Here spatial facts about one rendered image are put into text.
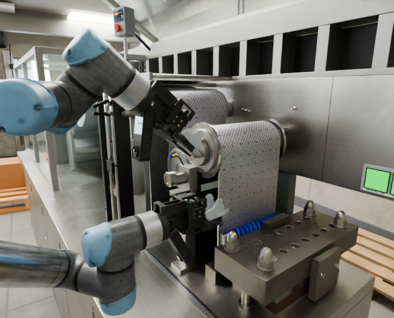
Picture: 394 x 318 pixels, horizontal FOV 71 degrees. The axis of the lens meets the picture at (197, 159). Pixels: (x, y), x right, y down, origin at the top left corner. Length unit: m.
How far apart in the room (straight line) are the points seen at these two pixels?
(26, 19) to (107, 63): 6.86
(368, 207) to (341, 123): 2.46
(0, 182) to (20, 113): 3.97
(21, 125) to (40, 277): 0.31
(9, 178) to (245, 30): 3.77
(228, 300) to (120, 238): 0.34
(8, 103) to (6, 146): 6.72
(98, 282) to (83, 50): 0.44
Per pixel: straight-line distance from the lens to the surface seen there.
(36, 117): 0.42
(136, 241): 0.59
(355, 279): 0.94
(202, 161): 0.70
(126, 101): 0.57
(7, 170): 4.34
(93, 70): 0.54
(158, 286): 0.81
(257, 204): 0.84
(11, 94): 0.43
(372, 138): 0.83
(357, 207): 3.33
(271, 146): 0.83
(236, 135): 0.73
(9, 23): 7.35
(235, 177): 0.74
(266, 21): 1.04
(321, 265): 0.75
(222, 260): 0.71
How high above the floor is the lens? 1.40
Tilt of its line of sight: 14 degrees down
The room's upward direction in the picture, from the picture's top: straight up
